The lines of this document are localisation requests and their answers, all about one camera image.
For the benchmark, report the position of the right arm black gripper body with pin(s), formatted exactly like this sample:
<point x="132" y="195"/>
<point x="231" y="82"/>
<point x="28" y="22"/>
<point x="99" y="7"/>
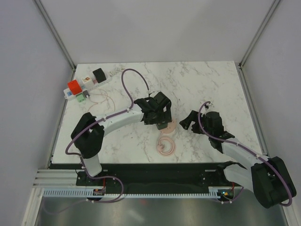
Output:
<point x="203" y="119"/>

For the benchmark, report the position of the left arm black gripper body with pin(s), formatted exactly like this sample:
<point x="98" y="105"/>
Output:
<point x="161" y="117"/>

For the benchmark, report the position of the pink round power socket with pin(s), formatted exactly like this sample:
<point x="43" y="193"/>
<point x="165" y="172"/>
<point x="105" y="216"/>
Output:
<point x="170" y="127"/>

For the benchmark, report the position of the dark green cube plug adapter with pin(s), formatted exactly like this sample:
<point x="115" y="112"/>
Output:
<point x="161" y="126"/>

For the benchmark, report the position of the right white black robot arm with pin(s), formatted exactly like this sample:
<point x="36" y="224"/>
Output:
<point x="268" y="178"/>

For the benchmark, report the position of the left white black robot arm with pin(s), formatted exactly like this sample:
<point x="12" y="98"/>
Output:
<point x="90" y="130"/>

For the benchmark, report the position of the black cube adapter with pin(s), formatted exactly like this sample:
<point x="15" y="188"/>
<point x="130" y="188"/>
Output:
<point x="99" y="75"/>

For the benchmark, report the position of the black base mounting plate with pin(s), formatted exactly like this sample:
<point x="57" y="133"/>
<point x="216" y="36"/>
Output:
<point x="158" y="177"/>

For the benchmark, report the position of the grey small charger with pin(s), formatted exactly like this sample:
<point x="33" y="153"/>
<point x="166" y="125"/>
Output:
<point x="86" y="94"/>

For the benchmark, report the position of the white cube adapter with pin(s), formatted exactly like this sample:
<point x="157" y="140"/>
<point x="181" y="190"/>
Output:
<point x="87" y="82"/>

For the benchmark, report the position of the red cube adapter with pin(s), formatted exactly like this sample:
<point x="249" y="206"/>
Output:
<point x="74" y="87"/>

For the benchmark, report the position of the white power strip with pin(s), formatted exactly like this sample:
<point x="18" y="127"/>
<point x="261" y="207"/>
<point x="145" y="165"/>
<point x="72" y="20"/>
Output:
<point x="69" y="96"/>

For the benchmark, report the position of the white slotted cable duct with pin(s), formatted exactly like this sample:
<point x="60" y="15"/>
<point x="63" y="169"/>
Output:
<point x="90" y="193"/>

